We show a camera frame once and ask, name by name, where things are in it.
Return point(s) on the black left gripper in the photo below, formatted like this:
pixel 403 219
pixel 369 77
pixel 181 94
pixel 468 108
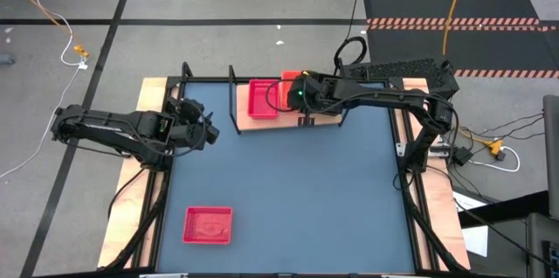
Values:
pixel 185 136

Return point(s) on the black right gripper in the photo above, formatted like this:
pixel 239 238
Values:
pixel 307 120

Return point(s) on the orange basket with tall slots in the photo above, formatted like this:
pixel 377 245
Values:
pixel 285 94

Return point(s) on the red plastic basket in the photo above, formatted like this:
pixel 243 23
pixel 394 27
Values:
pixel 207 225
pixel 262 103

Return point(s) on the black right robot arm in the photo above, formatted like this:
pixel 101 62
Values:
pixel 393 96

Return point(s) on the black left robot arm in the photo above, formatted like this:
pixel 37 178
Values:
pixel 109 123

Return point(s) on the wooden table side board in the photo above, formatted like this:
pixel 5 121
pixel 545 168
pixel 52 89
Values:
pixel 441 208
pixel 150 94

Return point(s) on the black power adapter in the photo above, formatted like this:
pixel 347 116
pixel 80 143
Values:
pixel 462 155

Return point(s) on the yellow power plug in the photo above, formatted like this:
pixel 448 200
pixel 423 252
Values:
pixel 495 144

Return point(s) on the white paper sheet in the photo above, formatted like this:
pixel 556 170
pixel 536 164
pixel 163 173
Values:
pixel 476 238

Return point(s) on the black striped floor mat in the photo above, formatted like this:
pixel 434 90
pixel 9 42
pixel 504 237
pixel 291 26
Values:
pixel 480 2

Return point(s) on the small grey floor object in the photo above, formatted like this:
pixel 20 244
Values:
pixel 6 59

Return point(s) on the black desk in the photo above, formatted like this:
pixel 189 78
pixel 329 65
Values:
pixel 502 212

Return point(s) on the grey equipment box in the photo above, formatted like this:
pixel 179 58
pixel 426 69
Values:
pixel 537 243

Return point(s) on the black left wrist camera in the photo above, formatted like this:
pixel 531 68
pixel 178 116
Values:
pixel 191 109

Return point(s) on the black table frame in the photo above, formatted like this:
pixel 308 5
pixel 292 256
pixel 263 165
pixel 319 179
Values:
pixel 209 79

